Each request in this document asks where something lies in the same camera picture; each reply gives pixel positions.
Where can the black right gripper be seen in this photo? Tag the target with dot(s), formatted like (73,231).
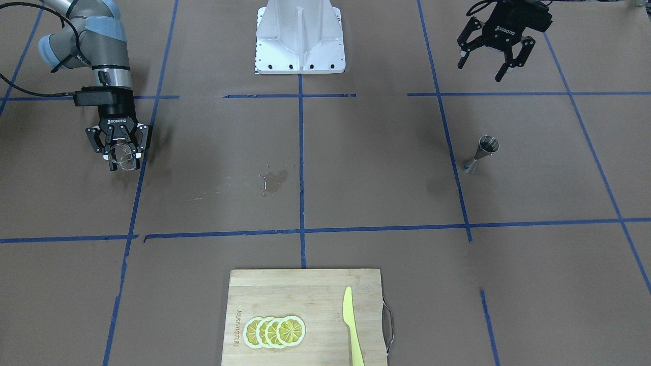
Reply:
(116,116)

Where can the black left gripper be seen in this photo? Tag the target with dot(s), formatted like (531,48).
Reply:
(499,30)

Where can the clear glass measuring cup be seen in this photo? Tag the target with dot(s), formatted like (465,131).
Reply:
(121,157)

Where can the steel jigger shaker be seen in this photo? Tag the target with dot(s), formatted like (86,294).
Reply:
(488,145)

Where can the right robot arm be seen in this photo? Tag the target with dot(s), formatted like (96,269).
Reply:
(93,36)

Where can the lemon slice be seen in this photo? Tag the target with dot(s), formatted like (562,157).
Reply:
(291,331)
(250,333)
(270,334)
(261,332)

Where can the wooden cutting board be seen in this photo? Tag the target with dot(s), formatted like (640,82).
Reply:
(316,296)

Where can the yellow plastic knife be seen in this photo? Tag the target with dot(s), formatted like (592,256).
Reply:
(349,320)

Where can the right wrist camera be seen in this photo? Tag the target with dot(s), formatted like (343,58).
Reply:
(96,96)

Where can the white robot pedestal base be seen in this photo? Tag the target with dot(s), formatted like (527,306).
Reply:
(299,37)

